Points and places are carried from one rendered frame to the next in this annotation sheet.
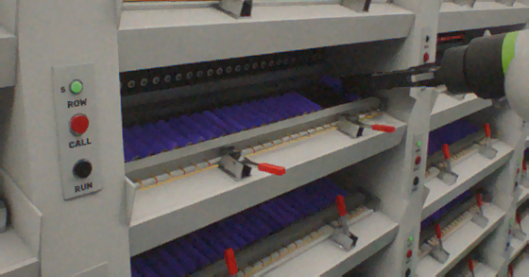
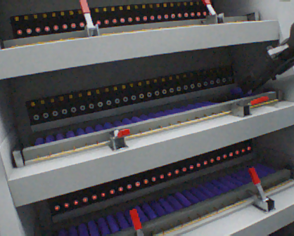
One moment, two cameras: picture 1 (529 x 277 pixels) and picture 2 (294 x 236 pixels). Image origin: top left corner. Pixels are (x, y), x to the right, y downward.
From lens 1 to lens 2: 0.44 m
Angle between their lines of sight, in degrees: 34
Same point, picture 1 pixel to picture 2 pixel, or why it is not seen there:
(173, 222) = (52, 180)
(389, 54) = not seen: hidden behind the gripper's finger
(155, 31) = (13, 51)
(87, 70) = not seen: outside the picture
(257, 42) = (110, 50)
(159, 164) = (54, 144)
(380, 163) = not seen: outside the picture
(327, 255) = (245, 217)
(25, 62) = not seen: outside the picture
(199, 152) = (90, 136)
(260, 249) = (181, 213)
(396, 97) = (288, 86)
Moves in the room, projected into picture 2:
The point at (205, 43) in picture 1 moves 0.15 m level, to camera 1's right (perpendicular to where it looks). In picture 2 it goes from (60, 55) to (133, 15)
